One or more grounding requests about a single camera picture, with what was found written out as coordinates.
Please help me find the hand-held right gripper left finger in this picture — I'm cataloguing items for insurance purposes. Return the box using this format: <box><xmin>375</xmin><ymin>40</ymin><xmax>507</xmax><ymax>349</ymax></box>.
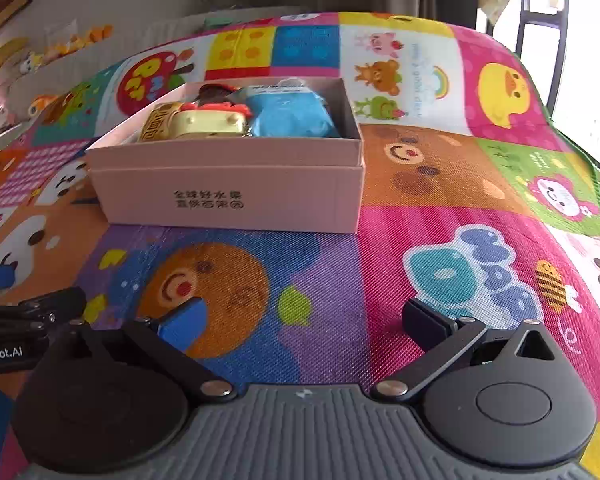
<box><xmin>65</xmin><ymin>297</ymin><xmax>235</xmax><ymax>402</ymax></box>

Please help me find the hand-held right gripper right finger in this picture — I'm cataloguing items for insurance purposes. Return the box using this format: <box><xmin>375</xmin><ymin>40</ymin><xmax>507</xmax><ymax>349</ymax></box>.
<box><xmin>371</xmin><ymin>299</ymin><xmax>556</xmax><ymax>402</ymax></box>

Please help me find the pink cardboard box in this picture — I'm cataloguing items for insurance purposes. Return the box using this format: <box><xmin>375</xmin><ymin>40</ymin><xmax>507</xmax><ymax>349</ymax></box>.
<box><xmin>83</xmin><ymin>77</ymin><xmax>366</xmax><ymax>235</ymax></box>

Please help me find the yellow plastic toy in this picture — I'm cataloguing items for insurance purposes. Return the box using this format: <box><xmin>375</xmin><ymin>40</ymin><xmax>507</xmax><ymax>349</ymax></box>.
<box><xmin>171</xmin><ymin>108</ymin><xmax>252</xmax><ymax>139</ymax></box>

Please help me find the blue tissue packet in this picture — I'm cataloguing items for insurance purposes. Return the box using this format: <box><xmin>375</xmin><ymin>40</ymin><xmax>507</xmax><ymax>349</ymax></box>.
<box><xmin>241</xmin><ymin>78</ymin><xmax>342</xmax><ymax>139</ymax></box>

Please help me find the colourful cartoon play mat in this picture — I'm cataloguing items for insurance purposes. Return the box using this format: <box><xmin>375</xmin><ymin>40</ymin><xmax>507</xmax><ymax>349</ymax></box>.
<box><xmin>0</xmin><ymin>11</ymin><xmax>600</xmax><ymax>480</ymax></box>

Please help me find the row of yellow plush toys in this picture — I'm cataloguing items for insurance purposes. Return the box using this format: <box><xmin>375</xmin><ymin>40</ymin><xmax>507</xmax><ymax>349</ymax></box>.
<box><xmin>19</xmin><ymin>24</ymin><xmax>115</xmax><ymax>70</ymax></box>

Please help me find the black window frame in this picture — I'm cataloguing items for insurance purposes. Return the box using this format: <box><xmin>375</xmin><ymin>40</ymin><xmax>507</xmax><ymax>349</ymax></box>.
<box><xmin>516</xmin><ymin>0</ymin><xmax>570</xmax><ymax>107</ymax></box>

